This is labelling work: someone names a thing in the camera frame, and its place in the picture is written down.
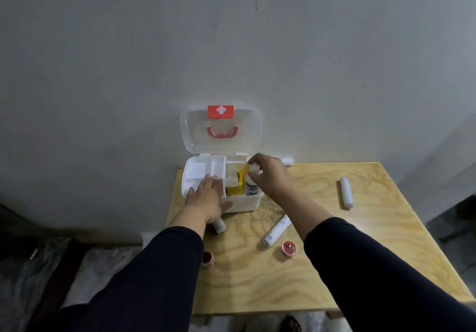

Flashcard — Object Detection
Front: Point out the person's right hand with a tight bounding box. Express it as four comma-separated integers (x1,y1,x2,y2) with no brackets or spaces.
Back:
247,152,297,204

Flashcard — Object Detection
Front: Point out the person's left hand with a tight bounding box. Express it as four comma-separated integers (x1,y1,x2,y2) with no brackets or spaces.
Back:
185,174,234,225

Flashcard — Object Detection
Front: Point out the white first aid box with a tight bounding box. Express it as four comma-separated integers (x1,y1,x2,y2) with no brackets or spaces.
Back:
179,104,265,213

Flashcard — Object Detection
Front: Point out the person's left forearm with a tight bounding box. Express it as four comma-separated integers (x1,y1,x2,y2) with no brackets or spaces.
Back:
35,205,209,332

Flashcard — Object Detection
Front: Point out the person's right forearm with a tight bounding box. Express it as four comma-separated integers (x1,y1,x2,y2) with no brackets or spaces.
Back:
274,189,476,332

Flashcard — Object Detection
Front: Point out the white divided tray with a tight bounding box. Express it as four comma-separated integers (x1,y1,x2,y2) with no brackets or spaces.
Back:
183,155,249,197

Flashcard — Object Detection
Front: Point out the yellow carton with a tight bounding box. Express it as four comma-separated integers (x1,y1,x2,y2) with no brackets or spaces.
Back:
226,170,244,197

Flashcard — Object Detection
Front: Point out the wooden table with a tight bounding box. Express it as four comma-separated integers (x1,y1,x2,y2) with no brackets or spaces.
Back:
165,162,476,316

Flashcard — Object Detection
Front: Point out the grey patterned blanket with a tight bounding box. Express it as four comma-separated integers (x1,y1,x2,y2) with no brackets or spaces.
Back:
0,203,149,332

